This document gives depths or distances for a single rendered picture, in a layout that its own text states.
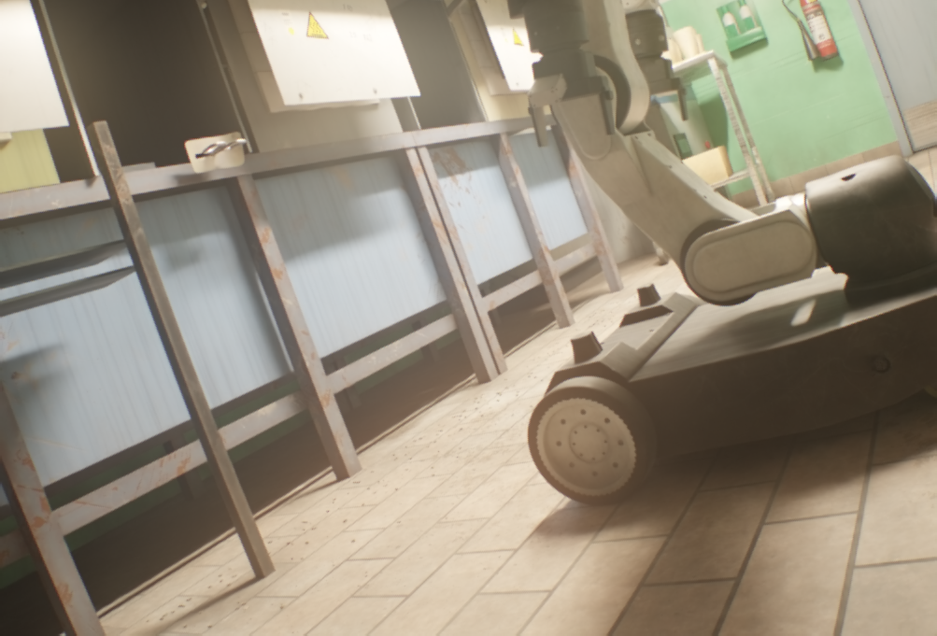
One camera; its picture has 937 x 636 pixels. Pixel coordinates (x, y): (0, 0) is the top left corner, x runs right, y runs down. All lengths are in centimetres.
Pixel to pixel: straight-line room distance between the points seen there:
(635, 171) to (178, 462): 112
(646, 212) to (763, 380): 35
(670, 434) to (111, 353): 112
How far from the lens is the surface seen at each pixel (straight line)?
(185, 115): 222
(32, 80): 164
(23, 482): 156
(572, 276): 442
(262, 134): 210
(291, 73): 209
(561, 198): 350
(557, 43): 114
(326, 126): 229
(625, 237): 490
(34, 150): 172
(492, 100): 314
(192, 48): 218
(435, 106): 313
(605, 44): 134
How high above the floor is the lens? 46
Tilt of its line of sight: 2 degrees down
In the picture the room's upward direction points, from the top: 20 degrees counter-clockwise
